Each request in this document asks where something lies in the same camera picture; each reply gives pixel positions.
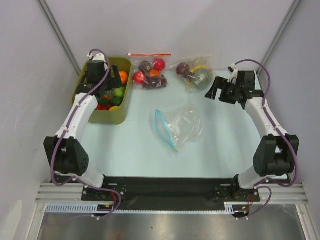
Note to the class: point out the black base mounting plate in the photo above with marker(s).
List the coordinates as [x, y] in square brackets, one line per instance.
[174, 204]

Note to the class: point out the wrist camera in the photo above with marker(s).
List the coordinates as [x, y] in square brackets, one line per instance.
[98, 57]
[233, 74]

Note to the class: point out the clear bag with melon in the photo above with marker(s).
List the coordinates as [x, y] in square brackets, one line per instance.
[196, 72]

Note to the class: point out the green fake fruit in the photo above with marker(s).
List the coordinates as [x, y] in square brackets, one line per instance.
[119, 92]

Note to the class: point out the aluminium frame rail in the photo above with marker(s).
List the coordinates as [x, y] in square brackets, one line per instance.
[75, 193]

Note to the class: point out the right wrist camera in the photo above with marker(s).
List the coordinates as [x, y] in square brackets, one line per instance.
[233, 74]

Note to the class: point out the red zip bag of food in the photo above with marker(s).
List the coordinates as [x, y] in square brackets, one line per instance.
[148, 70]

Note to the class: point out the orange fake fruit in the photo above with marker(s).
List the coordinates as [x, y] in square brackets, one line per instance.
[123, 77]

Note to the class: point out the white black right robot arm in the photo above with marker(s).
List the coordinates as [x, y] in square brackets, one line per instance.
[275, 160]

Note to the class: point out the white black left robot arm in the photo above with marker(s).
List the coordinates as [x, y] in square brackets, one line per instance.
[67, 158]

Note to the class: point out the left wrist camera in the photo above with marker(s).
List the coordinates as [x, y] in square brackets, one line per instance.
[98, 57]

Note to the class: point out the clear zip top bag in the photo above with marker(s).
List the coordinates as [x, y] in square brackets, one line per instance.
[177, 127]

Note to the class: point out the white cable duct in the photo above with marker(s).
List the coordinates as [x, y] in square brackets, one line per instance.
[105, 208]

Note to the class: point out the olive green plastic bin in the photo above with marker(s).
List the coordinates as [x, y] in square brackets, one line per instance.
[113, 95]

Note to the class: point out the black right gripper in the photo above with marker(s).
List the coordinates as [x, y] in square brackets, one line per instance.
[223, 90]

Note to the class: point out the red fake strawberries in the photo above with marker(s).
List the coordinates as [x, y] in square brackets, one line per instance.
[105, 103]

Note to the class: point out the yellow fake lemon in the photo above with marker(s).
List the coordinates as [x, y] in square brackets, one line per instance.
[113, 108]

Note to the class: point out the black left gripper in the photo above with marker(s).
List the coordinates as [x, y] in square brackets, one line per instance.
[115, 82]

